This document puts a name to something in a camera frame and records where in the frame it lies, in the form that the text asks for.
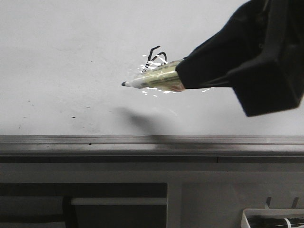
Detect white bin with black contents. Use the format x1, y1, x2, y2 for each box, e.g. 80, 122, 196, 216
240, 209, 304, 228

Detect aluminium whiteboard tray rail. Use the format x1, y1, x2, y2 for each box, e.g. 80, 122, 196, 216
0, 135, 304, 162

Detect dark cabinet with white shelf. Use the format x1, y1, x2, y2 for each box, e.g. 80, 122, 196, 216
0, 183, 167, 228

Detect white whiteboard marker with tape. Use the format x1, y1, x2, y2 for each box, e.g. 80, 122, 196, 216
122, 60, 186, 92

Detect white whiteboard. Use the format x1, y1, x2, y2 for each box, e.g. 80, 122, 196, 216
0, 0, 304, 135

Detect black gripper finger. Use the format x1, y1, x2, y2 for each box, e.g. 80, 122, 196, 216
176, 0, 304, 117

